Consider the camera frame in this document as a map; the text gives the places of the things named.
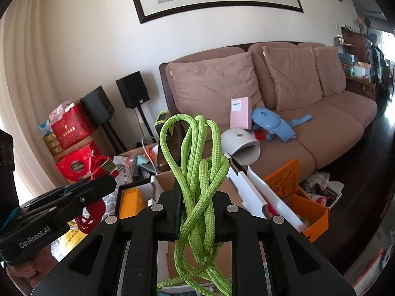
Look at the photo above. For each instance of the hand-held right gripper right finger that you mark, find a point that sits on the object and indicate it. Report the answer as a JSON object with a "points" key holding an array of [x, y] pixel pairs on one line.
{"points": [[223, 222]]}

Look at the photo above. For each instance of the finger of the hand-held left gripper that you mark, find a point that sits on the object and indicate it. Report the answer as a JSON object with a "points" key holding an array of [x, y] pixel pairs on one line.
{"points": [[46, 195], [92, 191]]}

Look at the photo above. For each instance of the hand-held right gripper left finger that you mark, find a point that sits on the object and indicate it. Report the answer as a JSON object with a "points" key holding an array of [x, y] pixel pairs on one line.
{"points": [[168, 219]]}

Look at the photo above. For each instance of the white cardboard box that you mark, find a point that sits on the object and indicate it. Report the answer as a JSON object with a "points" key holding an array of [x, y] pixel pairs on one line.
{"points": [[243, 188]]}

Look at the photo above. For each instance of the printed plastic bag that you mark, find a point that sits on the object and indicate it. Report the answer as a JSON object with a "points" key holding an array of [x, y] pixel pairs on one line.
{"points": [[123, 169]]}

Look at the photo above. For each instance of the orange yellow product box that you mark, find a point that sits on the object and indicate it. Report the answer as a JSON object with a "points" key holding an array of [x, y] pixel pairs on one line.
{"points": [[131, 203]]}

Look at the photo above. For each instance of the stack of gold boxes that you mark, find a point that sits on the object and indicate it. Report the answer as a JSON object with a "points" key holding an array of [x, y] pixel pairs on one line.
{"points": [[52, 146]]}

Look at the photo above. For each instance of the open brown cardboard box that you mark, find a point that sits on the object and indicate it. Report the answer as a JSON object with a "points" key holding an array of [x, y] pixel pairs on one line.
{"points": [[129, 153]]}

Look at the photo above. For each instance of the teal hair dryer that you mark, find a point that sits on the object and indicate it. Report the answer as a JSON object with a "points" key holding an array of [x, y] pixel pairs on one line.
{"points": [[140, 160]]}

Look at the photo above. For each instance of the white pink paper bag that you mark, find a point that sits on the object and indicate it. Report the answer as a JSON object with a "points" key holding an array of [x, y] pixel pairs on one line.
{"points": [[277, 200]]}

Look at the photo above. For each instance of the black speaker stand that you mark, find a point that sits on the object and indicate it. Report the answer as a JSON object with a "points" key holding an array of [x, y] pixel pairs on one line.
{"points": [[112, 135], [142, 120]]}

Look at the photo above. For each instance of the dark red gift bag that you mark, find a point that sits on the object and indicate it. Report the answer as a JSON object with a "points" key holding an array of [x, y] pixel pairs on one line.
{"points": [[72, 129]]}

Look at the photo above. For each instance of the blue white tissue pack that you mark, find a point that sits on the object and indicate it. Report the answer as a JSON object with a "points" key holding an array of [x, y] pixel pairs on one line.
{"points": [[45, 129]]}

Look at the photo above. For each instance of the orange plastic lattice crate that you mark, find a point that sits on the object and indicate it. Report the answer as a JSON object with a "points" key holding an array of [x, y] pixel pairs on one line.
{"points": [[290, 175]]}

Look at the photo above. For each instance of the white dome nail lamp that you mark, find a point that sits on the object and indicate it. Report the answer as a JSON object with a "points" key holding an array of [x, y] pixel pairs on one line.
{"points": [[237, 138]]}

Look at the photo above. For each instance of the black speaker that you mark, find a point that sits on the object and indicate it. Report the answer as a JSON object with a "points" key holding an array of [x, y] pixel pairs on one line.
{"points": [[97, 106], [132, 89]]}

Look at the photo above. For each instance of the white pink carton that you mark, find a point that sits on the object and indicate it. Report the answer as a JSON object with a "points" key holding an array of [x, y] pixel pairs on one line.
{"points": [[60, 111]]}

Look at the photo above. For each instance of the orange cardboard box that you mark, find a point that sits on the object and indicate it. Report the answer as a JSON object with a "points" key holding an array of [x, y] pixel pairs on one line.
{"points": [[317, 225]]}

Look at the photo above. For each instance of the red pouch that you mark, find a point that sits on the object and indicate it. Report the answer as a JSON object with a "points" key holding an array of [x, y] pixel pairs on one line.
{"points": [[260, 135]]}

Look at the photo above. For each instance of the pink box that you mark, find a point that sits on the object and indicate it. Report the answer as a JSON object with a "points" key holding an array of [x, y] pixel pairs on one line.
{"points": [[240, 114]]}

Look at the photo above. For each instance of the blue neck massager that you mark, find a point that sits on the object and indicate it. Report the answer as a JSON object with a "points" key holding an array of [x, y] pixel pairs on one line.
{"points": [[268, 120]]}

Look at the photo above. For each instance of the white tray of sundries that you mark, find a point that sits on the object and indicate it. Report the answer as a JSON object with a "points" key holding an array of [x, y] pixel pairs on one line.
{"points": [[333, 191]]}

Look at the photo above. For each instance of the cream curtain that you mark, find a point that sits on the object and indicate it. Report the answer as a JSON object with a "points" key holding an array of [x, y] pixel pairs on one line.
{"points": [[24, 67]]}

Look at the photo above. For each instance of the brown sofa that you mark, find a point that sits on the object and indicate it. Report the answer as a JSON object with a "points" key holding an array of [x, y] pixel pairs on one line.
{"points": [[324, 135]]}

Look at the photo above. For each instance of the brown sofa cushion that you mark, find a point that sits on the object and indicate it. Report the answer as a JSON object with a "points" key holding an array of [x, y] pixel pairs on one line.
{"points": [[293, 77], [331, 71], [209, 86]]}

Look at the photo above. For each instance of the glass coffee table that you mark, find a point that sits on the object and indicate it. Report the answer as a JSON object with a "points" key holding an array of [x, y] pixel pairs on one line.
{"points": [[370, 268]]}

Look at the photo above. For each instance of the dark wooden side cabinet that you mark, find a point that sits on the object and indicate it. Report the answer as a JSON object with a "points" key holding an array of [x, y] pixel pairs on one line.
{"points": [[355, 43]]}

